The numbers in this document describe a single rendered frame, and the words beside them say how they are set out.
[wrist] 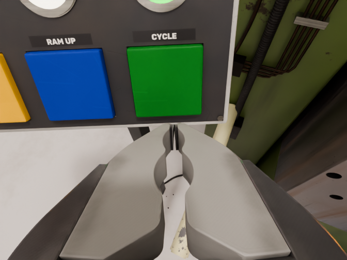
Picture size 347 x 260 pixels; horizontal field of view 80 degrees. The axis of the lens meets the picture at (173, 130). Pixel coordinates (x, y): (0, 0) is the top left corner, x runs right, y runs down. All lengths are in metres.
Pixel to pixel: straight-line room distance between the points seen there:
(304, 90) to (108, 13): 0.50
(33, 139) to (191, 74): 1.47
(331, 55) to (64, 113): 0.50
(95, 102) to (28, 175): 1.30
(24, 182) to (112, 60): 1.34
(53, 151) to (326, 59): 1.41
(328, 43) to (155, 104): 0.39
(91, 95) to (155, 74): 0.07
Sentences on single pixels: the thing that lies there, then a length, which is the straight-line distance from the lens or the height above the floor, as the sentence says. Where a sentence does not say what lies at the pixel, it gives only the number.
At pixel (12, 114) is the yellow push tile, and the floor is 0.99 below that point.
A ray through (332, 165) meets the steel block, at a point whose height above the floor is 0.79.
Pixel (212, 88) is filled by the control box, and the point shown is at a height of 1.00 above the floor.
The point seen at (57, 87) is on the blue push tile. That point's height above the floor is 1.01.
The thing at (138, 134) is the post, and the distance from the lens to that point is 0.55.
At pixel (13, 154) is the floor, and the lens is 1.65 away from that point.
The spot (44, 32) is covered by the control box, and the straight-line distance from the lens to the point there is 0.25.
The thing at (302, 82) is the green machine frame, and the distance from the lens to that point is 0.60.
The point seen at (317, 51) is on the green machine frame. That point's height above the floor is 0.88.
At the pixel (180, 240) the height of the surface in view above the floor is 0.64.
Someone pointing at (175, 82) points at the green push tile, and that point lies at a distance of 0.22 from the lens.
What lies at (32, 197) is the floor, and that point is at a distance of 1.46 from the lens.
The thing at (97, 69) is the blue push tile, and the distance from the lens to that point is 0.23.
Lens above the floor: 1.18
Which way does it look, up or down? 60 degrees down
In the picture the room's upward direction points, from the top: 4 degrees counter-clockwise
